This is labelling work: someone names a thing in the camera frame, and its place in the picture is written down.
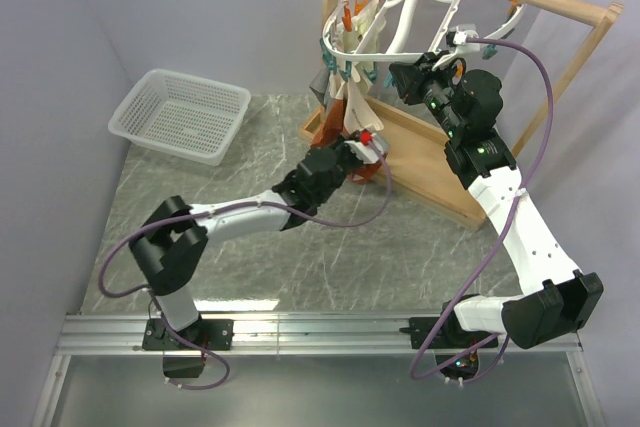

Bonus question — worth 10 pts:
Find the white oval clip hanger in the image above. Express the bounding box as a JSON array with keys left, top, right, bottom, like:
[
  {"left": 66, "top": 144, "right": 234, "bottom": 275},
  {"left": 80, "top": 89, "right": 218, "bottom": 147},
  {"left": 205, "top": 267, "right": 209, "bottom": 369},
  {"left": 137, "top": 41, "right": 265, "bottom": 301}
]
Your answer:
[{"left": 321, "top": 0, "right": 525, "bottom": 65}]

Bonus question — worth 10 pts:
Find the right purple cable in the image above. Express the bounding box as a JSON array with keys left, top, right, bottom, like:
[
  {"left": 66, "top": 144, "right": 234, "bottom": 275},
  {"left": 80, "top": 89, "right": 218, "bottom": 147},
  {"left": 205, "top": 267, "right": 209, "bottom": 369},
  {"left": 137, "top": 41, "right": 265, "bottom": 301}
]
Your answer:
[{"left": 409, "top": 36, "right": 554, "bottom": 381}]

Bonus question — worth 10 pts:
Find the orange underwear with beige waistband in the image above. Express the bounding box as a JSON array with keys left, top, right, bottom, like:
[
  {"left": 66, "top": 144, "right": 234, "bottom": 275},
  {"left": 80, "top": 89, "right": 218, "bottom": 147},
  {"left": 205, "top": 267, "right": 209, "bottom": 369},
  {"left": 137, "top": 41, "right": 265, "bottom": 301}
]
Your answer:
[{"left": 309, "top": 81, "right": 386, "bottom": 183}]

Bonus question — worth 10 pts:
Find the wooden clothes rack with tray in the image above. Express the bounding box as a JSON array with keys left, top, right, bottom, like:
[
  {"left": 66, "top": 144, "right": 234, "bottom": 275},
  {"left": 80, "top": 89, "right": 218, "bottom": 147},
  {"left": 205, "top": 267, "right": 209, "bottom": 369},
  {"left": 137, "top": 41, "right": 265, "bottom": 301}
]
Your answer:
[{"left": 302, "top": 0, "right": 622, "bottom": 229}]

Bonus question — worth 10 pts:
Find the white plastic perforated basket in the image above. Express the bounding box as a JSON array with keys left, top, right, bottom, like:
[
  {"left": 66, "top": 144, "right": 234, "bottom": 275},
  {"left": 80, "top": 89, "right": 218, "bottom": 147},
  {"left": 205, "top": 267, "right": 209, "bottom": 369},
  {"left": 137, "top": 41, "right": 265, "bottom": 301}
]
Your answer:
[{"left": 108, "top": 69, "right": 251, "bottom": 166}]

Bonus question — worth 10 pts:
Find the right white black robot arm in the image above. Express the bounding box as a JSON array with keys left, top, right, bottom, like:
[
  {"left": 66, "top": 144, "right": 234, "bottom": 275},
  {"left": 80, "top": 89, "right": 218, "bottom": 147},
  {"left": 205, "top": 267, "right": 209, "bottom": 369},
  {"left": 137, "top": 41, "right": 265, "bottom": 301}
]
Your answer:
[{"left": 390, "top": 53, "right": 604, "bottom": 349}]

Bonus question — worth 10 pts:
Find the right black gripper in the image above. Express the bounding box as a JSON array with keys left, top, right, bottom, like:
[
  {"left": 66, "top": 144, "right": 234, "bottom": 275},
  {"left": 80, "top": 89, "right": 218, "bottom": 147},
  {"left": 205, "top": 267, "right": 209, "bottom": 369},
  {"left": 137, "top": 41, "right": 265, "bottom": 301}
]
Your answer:
[{"left": 388, "top": 51, "right": 463, "bottom": 139}]

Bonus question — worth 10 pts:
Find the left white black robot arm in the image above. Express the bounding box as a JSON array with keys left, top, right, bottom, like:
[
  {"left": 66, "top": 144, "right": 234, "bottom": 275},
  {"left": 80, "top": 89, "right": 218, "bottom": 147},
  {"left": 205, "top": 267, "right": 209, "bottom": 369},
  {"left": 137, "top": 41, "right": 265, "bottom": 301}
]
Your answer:
[{"left": 129, "top": 135, "right": 378, "bottom": 349}]

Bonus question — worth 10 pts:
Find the aluminium mounting rail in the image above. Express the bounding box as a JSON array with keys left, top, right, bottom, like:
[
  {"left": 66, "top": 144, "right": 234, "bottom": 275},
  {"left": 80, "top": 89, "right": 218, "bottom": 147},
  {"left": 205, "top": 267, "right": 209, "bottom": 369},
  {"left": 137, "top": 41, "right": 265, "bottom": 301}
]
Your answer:
[{"left": 55, "top": 310, "right": 584, "bottom": 357}]

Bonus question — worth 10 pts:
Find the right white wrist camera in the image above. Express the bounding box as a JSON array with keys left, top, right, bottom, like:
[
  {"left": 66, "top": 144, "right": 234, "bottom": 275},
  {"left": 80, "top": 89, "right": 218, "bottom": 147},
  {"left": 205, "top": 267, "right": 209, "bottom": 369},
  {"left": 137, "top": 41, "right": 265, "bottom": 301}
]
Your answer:
[{"left": 445, "top": 24, "right": 480, "bottom": 55}]

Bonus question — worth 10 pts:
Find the grey underwear with white waistband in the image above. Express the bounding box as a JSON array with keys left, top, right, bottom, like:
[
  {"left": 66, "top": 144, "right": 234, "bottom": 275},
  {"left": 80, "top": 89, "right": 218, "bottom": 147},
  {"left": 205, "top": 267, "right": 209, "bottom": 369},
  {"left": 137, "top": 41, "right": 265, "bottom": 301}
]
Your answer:
[{"left": 309, "top": 66, "right": 345, "bottom": 111}]

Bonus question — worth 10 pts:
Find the pale yellow hanging underwear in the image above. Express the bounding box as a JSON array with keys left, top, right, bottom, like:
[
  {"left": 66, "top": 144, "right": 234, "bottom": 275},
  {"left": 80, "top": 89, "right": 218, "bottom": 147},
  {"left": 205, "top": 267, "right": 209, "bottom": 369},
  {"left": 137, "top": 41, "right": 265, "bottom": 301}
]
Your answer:
[{"left": 341, "top": 0, "right": 386, "bottom": 54}]

